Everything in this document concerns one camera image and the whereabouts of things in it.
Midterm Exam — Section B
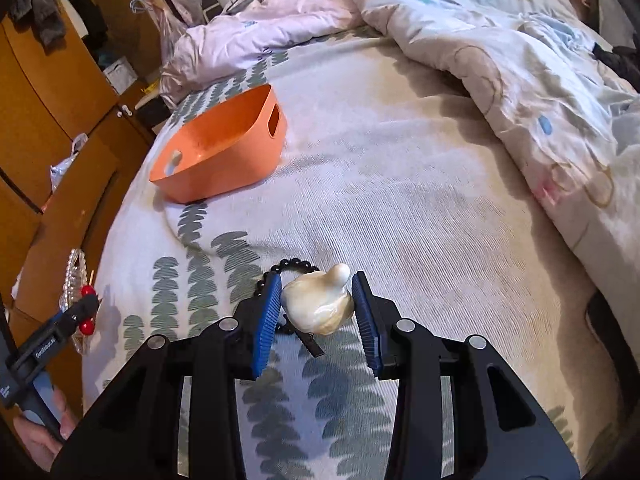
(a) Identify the white shell hair clip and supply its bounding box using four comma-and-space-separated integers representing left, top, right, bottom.
280, 262, 357, 358

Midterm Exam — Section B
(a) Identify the wooden wardrobe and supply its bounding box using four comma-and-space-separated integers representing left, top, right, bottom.
0, 0, 168, 416

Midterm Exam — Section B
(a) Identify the black bead bracelet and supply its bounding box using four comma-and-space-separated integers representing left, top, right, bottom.
255, 257, 321, 336

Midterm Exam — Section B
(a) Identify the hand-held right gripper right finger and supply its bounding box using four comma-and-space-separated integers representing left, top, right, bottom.
351, 271, 581, 480

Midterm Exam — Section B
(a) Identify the clear plastic bag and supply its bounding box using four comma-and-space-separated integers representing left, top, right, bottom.
155, 0, 201, 56

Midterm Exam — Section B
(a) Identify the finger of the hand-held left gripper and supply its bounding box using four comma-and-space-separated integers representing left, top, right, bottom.
7, 293, 100, 378

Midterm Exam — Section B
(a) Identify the red ball hair clip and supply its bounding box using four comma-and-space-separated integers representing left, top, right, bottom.
80, 284, 98, 337

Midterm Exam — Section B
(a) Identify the orange plastic basket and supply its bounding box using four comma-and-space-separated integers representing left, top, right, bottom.
148, 83, 288, 204

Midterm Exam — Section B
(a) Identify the pearl hair clip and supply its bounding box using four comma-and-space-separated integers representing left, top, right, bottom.
59, 247, 93, 356

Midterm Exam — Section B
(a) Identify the grey hanging garment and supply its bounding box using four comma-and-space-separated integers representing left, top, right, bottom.
10, 0, 66, 48

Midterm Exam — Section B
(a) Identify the white plastic bag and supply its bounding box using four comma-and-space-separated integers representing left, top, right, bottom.
49, 132, 90, 193

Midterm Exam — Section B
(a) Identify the black hanging garment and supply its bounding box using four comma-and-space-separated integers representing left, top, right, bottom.
62, 0, 108, 53

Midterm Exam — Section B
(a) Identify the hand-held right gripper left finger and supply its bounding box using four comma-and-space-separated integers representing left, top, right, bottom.
50, 271, 283, 480

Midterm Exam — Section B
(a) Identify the pink blanket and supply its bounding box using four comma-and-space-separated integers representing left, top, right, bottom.
160, 0, 381, 111

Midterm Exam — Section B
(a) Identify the dark clothing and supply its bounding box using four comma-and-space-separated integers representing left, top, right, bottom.
592, 42, 640, 93

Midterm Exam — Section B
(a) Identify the person's left hand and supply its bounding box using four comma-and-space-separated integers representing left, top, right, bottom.
14, 390, 78, 471

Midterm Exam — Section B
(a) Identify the pastel printed quilt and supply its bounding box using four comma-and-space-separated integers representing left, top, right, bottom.
330, 0, 640, 321

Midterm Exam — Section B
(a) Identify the grey curtain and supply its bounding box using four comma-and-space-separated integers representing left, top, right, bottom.
592, 0, 640, 46

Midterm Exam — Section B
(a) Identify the dark nightstand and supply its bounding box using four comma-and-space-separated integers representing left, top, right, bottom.
135, 87, 176, 136

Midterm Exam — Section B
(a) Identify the white paper box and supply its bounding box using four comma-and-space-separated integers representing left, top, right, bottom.
102, 57, 138, 93

